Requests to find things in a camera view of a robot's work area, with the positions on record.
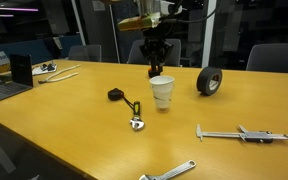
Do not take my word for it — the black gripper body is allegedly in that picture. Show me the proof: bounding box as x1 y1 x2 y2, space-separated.
139 39 173 60

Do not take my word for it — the white paper cup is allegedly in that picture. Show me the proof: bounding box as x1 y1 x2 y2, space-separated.
149 75 174 109

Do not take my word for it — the clear plastic cup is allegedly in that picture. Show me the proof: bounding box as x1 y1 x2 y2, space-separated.
151 83 174 111

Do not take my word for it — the grey office chair middle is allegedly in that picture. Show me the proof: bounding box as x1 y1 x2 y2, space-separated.
127 39 181 66

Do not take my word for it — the grey office chair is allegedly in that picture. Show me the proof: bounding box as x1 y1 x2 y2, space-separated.
68 45 102 62
127 39 181 66
246 43 288 73

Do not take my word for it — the black tape roll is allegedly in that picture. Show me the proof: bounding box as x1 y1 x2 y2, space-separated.
196 67 222 96

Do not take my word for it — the grey office chair left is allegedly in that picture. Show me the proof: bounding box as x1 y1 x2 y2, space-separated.
68 45 102 62

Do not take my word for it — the silver adjustable wrench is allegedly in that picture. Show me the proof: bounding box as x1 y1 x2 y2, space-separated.
139 160 196 180

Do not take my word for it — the white cloth with glasses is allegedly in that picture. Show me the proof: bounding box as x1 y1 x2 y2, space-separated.
32 62 57 75

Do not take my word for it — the grey office chair right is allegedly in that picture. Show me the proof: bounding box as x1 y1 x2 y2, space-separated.
246 43 288 73

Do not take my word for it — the steel vernier caliper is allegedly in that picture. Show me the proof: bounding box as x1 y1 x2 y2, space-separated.
196 125 288 144

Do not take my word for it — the black laptop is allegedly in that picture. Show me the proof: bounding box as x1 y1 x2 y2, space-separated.
0 54 33 101

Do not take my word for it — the robot arm with camera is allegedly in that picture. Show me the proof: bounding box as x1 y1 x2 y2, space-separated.
117 0 218 39

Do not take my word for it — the yellow-handled adjustable wrench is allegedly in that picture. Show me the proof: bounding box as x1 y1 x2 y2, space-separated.
130 101 145 131

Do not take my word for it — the white cable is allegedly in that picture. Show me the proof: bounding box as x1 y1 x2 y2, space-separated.
37 64 81 84

